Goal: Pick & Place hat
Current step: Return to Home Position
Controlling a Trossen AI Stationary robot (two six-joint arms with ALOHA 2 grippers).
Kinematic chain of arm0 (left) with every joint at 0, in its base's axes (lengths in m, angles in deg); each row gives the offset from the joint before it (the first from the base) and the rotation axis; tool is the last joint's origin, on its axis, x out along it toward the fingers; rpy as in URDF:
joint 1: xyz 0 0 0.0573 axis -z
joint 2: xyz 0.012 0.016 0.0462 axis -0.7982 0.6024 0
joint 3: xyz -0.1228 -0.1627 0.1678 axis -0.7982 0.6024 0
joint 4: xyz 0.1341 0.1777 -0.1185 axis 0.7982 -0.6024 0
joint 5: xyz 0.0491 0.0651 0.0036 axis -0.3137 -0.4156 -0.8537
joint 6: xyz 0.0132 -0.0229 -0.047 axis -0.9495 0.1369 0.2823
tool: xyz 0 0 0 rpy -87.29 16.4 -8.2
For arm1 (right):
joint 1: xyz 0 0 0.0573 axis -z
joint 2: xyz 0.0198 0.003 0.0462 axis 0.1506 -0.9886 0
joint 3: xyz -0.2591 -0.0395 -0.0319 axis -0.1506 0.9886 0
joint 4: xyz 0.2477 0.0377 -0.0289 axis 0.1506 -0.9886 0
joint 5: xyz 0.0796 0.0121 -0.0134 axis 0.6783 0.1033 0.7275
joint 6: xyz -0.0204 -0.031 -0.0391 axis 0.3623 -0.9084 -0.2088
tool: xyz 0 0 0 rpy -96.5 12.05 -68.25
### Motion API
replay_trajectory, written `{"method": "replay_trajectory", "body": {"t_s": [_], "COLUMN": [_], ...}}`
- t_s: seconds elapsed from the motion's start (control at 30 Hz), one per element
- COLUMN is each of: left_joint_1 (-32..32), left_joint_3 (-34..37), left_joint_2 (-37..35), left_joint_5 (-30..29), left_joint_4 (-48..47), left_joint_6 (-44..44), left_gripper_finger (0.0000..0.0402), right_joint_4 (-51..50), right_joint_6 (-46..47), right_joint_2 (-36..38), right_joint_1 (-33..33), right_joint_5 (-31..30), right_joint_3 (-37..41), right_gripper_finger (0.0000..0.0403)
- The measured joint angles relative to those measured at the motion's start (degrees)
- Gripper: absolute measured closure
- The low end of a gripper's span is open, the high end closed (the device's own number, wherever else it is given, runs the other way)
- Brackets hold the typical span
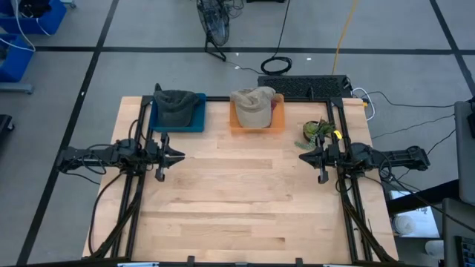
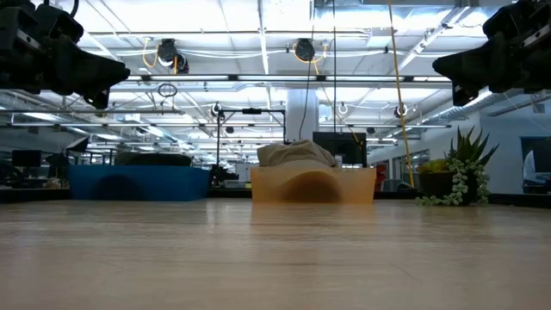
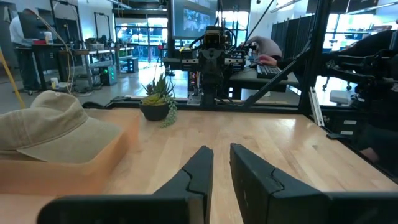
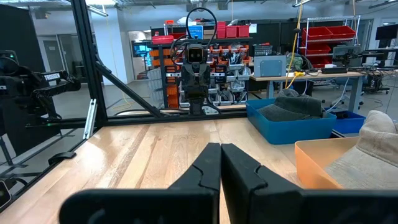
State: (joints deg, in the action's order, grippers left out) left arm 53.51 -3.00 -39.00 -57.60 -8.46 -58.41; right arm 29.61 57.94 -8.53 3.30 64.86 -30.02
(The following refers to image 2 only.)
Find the black metal stand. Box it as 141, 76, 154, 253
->
216, 107, 288, 184

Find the red object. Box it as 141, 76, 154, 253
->
374, 163, 388, 191

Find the blue plastic bin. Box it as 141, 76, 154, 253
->
68, 164, 211, 202

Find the potted succulent plant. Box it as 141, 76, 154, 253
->
415, 125, 500, 207

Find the orange translucent plastic bin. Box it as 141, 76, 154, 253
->
251, 165, 378, 204

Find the black ceiling cable reel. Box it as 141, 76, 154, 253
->
294, 37, 318, 62
155, 37, 190, 75

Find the yellow hanging cable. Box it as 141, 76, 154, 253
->
386, 0, 416, 189

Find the large black monitor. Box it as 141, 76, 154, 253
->
313, 132, 368, 168

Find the black desk monitor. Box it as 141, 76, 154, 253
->
11, 149, 43, 168

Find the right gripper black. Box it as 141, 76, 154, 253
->
432, 0, 551, 108

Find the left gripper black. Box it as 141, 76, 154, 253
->
0, 0, 131, 109

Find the beige baseball cap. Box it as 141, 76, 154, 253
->
257, 139, 339, 169

